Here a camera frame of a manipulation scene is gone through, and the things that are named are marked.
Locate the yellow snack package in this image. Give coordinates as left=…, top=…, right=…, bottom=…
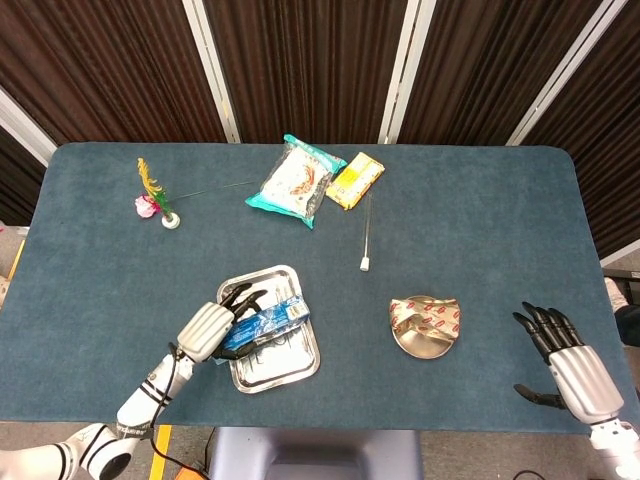
left=324, top=151, right=386, bottom=212

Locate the dark trouser leg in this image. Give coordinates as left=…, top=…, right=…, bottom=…
left=614, top=302, right=640, bottom=346

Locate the thin dark wire rod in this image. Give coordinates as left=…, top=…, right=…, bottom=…
left=167, top=180, right=259, bottom=204

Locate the brown ribbed partition panel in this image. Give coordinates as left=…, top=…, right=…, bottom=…
left=202, top=0, right=409, bottom=145
left=522, top=0, right=640, bottom=259
left=399, top=0, right=606, bottom=146
left=0, top=0, right=229, bottom=146

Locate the teal noodle package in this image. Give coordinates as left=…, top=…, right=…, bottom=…
left=244, top=133, right=349, bottom=231

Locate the blue snack packet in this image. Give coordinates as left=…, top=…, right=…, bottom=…
left=217, top=293, right=311, bottom=354

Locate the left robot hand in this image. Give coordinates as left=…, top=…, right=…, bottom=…
left=175, top=282, right=269, bottom=364

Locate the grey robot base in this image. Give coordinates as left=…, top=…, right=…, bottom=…
left=207, top=427, right=424, bottom=480

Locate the round steel plate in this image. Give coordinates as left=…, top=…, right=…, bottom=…
left=392, top=294, right=459, bottom=360

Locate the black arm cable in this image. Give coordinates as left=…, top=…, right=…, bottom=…
left=148, top=342, right=211, bottom=475

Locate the clear tube with white cap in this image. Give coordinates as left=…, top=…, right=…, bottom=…
left=358, top=194, right=374, bottom=273

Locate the orange object on floor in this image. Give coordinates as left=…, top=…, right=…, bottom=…
left=173, top=463, right=211, bottom=480

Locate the feather shuttlecock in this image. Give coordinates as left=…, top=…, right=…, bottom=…
left=133, top=157, right=183, bottom=230

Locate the white partition post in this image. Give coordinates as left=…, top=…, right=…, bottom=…
left=505, top=0, right=629, bottom=147
left=0, top=87, right=57, bottom=166
left=378, top=0, right=437, bottom=145
left=181, top=0, right=243, bottom=145

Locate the rectangular steel tray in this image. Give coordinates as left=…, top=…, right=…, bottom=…
left=216, top=264, right=322, bottom=395

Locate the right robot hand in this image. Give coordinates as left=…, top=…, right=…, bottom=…
left=512, top=301, right=626, bottom=426

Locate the white shoe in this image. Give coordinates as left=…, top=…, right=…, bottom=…
left=603, top=276, right=631, bottom=312

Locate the red patterned snack wrapper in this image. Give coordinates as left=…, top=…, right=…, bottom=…
left=388, top=295, right=462, bottom=346

